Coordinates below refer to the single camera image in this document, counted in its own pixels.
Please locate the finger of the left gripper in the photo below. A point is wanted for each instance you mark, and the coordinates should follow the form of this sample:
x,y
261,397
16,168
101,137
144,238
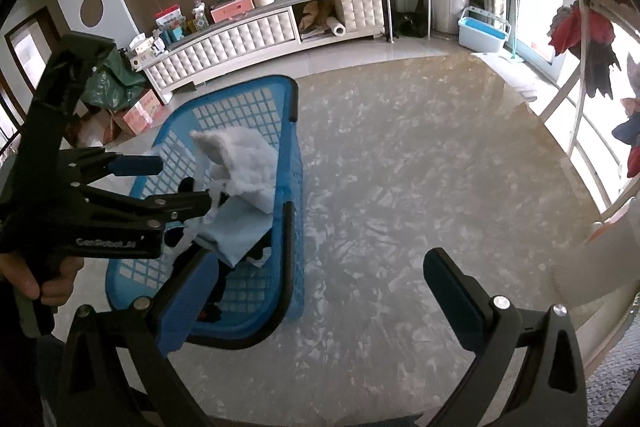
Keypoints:
x,y
104,207
97,163

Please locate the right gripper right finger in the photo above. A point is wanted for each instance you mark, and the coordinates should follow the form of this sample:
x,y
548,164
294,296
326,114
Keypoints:
x,y
487,327

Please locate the white tufted TV cabinet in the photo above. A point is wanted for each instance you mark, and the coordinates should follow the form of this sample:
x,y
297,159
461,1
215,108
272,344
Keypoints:
x,y
259,36

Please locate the clothes drying rack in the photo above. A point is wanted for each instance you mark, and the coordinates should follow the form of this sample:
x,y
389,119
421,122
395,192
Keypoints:
x,y
586,53

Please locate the green shopping bag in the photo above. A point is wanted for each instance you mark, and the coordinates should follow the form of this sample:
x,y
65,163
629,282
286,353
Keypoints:
x,y
114,86

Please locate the white ruffled cloth bundle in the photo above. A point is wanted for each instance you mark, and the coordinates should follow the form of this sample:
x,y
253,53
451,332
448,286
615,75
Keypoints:
x,y
239,162

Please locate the blue plastic laundry basket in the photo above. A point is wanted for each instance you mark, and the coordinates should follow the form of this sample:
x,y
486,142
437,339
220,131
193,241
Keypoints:
x,y
234,271

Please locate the pink cardboard box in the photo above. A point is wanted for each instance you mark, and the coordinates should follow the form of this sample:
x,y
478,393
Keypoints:
x,y
141,115

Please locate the white paper roll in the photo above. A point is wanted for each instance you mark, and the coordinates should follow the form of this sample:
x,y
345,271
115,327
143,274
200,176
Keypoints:
x,y
335,26

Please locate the light blue towel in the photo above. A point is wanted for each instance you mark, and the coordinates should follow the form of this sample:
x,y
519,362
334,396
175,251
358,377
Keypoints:
x,y
232,229

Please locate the pink drawer box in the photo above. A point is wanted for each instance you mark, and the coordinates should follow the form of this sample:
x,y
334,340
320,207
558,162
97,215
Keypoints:
x,y
231,9

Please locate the person's left hand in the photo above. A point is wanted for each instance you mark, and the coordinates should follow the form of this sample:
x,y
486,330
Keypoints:
x,y
54,292

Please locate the light blue storage bin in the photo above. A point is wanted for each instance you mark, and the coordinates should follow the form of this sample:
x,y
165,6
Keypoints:
x,y
481,31

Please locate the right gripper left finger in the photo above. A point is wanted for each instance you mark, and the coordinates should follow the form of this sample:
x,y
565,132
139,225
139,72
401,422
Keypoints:
x,y
161,328

